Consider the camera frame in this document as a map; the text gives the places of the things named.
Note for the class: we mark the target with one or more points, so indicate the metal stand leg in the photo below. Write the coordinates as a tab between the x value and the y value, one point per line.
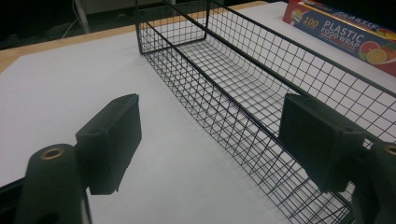
82	15

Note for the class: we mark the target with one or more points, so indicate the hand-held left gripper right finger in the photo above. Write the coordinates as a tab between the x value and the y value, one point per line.
323	140

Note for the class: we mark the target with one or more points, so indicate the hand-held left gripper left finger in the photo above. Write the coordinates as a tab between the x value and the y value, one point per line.
106	146

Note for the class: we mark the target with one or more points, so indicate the plastic wrap box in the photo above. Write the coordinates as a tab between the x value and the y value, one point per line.
345	34

